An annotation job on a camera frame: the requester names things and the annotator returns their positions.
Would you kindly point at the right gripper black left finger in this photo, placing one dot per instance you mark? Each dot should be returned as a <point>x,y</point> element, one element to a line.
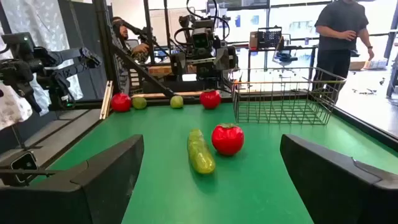
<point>77,199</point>

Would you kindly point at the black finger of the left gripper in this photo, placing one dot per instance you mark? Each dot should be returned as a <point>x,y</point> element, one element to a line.
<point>228,57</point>
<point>178,63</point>

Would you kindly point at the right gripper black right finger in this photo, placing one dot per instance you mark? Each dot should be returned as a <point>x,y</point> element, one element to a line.
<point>335,189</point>

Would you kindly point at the green lime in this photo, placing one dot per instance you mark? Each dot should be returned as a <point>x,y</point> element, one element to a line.
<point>176,102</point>
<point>139,103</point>

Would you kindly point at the red apple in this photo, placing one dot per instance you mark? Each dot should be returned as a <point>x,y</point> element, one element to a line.
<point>121,102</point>

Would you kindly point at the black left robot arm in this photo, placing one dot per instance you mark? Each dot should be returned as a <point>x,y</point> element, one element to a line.
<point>207,79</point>

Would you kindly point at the brown cardboard box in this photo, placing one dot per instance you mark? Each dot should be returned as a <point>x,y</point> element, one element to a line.
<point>253,40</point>

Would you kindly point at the black diagonal brace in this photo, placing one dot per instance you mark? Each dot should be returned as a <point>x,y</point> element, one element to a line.
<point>146,74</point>

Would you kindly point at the black plastic crate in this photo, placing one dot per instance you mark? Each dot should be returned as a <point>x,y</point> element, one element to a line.
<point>269,38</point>

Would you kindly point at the person seated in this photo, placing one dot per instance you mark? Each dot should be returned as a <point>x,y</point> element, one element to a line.
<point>124,32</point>

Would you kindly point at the light wooden strip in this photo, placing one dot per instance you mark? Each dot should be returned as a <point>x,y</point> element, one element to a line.
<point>106,99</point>

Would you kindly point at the green cucumber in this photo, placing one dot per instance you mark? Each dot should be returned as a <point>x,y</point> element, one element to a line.
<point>200,152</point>

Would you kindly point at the person standing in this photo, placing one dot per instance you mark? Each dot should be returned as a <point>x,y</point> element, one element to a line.
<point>339,31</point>

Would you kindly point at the white patterned cloth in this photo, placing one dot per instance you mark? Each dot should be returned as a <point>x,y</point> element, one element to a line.
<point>46,28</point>

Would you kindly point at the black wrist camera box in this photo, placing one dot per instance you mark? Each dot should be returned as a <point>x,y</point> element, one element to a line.
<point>202,38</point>

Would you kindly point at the small black table camera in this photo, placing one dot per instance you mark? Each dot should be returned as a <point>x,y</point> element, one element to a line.
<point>24,163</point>

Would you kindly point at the grey aluminium table rail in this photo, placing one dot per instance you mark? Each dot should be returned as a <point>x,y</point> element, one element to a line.
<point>62,133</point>

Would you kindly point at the black frame post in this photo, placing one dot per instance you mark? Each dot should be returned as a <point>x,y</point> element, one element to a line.
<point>104,43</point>

